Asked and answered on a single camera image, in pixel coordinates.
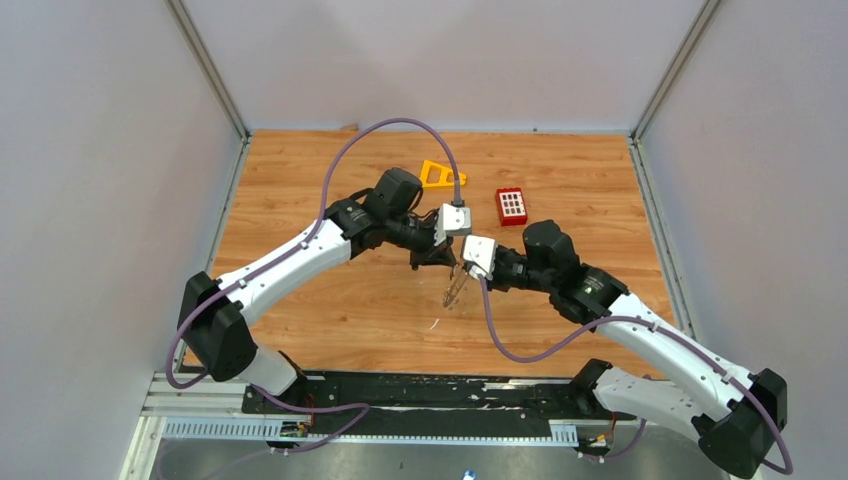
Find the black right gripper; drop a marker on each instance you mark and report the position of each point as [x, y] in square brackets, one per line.
[493, 282]

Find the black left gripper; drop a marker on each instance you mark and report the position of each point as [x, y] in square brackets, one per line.
[431, 254]

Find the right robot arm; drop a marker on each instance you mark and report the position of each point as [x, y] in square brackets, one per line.
[735, 416]

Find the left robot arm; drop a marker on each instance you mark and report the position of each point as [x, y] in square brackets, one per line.
[216, 314]

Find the red toy window block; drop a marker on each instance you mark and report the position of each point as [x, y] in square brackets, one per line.
[511, 207]

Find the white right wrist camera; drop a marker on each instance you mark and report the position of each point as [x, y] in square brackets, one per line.
[478, 254]

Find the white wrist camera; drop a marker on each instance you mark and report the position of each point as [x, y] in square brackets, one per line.
[478, 254]
[452, 221]

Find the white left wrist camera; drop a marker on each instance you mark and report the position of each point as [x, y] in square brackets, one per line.
[452, 221]

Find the yellow triangular toy frame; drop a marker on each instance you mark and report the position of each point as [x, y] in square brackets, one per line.
[434, 175]

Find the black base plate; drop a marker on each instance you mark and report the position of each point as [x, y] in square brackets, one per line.
[447, 406]

